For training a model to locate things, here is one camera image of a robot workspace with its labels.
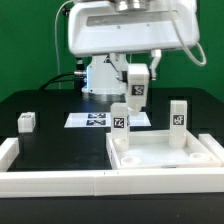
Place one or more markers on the white square tabletop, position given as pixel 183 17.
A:
pixel 150 149

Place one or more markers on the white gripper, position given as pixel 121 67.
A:
pixel 96 28

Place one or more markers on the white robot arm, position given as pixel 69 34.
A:
pixel 101 76

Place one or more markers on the white AprilTag base sheet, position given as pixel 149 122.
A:
pixel 102 119

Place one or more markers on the white U-shaped obstacle fence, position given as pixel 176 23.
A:
pixel 105 182

